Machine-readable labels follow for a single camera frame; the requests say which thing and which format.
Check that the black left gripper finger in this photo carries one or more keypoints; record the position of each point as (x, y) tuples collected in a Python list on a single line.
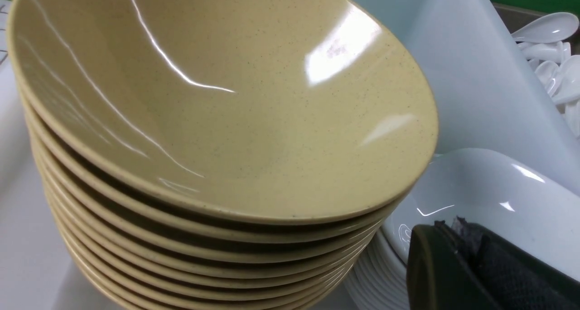
[(465, 266)]

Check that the stack of yellow bowls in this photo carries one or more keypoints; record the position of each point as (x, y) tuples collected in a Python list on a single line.
[(146, 254)]

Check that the pile of white spoons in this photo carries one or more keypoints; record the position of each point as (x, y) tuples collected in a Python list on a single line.
[(543, 42)]

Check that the olive plastic spoon bin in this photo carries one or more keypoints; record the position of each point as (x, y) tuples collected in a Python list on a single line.
[(515, 18)]

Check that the yellow noodle bowl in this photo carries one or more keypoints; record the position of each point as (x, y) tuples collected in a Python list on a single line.
[(261, 111)]

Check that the stack of white dishes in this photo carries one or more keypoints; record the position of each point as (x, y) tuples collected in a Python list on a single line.
[(378, 279)]

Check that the large white plastic bin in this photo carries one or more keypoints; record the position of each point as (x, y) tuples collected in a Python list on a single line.
[(488, 95)]

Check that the white square side dish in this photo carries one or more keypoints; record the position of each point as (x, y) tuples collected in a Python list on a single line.
[(482, 186)]

